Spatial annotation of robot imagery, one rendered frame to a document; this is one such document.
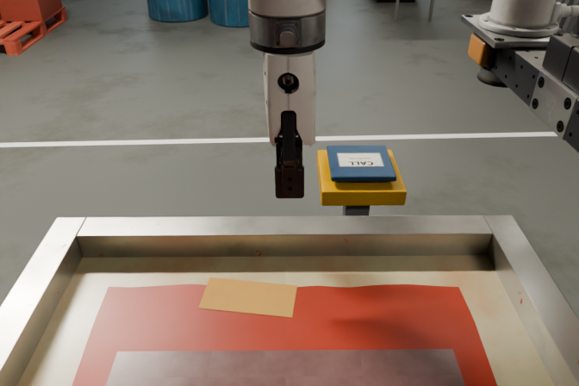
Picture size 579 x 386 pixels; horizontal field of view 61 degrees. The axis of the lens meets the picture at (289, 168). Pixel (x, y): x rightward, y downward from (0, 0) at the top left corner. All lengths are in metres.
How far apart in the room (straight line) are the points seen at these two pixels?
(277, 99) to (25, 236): 2.04
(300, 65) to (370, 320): 0.28
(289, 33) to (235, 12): 4.51
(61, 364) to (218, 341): 0.15
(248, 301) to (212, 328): 0.05
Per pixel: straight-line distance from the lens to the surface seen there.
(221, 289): 0.59
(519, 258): 0.63
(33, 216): 2.54
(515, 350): 0.58
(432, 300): 0.60
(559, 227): 2.50
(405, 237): 0.63
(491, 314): 0.60
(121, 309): 0.60
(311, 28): 0.47
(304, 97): 0.48
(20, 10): 5.27
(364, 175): 0.76
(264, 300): 0.58
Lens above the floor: 1.38
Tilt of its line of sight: 32 degrees down
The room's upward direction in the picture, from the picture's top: straight up
